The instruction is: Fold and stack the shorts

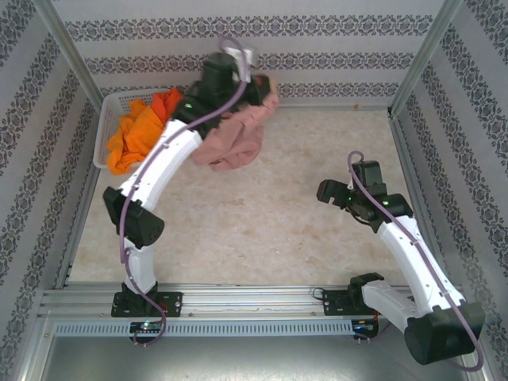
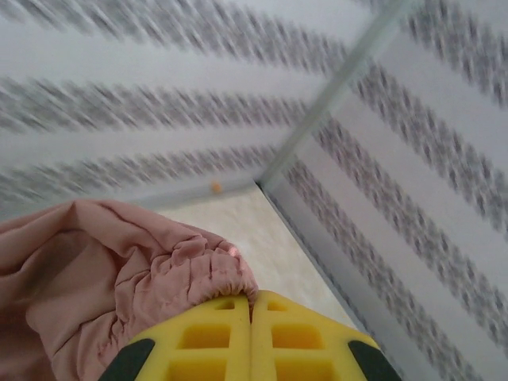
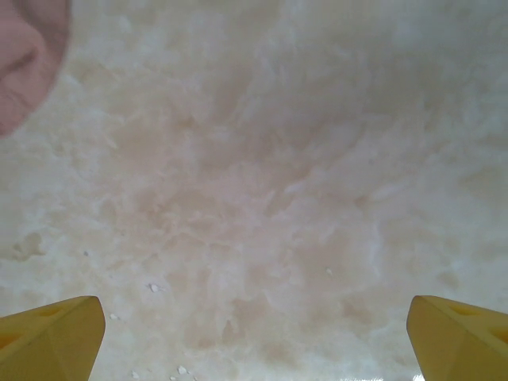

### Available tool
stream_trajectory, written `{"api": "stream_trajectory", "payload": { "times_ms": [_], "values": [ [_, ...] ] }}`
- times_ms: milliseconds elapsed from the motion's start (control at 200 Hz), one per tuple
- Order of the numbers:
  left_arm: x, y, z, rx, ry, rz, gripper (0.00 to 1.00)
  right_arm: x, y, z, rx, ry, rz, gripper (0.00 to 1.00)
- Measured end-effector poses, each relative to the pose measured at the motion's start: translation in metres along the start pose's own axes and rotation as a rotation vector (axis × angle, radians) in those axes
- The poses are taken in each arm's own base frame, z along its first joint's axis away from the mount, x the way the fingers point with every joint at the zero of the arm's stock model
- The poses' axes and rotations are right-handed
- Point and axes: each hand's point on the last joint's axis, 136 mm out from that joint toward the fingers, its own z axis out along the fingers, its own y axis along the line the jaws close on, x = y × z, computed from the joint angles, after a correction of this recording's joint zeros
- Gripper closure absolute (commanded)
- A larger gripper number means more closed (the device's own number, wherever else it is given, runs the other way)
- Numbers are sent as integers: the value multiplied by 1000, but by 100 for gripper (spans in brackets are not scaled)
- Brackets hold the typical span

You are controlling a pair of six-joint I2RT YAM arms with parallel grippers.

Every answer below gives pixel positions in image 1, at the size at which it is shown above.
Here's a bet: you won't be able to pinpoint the red-orange shorts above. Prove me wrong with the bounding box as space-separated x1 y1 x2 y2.
149 87 184 120

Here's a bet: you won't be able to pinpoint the left controller board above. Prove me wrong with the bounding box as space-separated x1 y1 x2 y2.
129 321 164 333

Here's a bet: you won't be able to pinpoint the aluminium corner post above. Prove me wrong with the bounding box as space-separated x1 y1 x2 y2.
388 0 464 116
33 0 107 117

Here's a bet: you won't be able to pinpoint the aluminium mounting rail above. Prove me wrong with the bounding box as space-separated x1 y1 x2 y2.
37 282 479 318

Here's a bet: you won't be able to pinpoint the yellow-orange shorts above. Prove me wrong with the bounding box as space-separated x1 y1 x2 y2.
106 98 167 176

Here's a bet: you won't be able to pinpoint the white plastic basket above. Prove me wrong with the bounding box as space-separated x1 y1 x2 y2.
93 89 192 170

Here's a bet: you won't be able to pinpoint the pink shorts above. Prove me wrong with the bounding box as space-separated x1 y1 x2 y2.
192 77 281 172

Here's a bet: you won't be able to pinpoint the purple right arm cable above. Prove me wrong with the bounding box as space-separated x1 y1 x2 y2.
347 150 486 373

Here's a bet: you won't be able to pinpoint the slotted grey cable duct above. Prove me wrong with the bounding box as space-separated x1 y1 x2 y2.
53 320 354 337

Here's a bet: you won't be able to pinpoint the controller board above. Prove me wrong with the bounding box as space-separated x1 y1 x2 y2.
352 318 380 333
129 321 164 333

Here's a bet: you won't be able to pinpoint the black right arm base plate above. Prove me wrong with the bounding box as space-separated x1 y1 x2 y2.
321 288 382 318

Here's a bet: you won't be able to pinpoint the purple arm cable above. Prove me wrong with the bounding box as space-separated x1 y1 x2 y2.
118 37 255 348
347 150 486 373

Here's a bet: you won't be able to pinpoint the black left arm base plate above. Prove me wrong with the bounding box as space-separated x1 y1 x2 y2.
110 291 183 318

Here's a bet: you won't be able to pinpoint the grey metal sheet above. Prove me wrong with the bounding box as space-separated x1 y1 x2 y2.
39 336 481 381

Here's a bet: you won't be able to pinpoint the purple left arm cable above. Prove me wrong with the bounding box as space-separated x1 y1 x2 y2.
118 37 255 348

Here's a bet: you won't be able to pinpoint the aluminium back rail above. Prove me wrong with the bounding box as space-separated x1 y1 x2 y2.
277 101 392 113

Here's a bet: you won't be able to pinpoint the right controller board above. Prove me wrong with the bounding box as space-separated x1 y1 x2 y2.
352 318 380 333

